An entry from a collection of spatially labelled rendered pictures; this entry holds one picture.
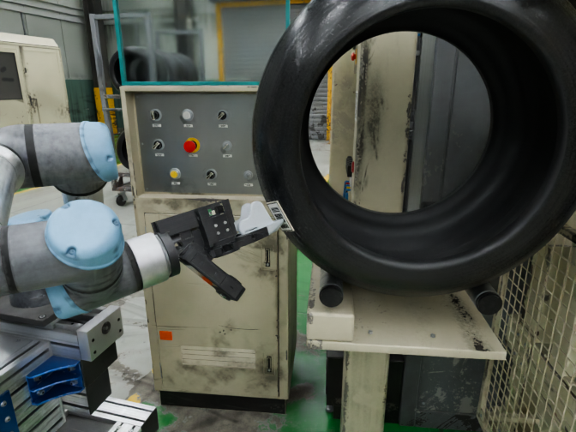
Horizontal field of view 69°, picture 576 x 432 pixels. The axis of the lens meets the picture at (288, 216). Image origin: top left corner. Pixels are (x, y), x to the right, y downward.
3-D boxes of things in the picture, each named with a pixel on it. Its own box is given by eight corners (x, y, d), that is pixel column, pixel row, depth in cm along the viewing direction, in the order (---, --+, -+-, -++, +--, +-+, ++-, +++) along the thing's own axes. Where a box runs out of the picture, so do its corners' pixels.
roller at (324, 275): (324, 242, 110) (321, 225, 109) (340, 239, 110) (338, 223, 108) (321, 309, 77) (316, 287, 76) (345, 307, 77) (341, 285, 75)
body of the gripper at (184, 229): (233, 196, 64) (157, 220, 58) (249, 249, 65) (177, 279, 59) (215, 202, 71) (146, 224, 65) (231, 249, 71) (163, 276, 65)
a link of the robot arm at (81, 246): (5, 271, 39) (27, 309, 48) (130, 250, 44) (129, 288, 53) (1, 201, 43) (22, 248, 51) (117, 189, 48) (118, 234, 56)
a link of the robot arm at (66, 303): (52, 311, 49) (62, 331, 56) (144, 277, 55) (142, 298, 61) (33, 255, 51) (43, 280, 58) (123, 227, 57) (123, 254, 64)
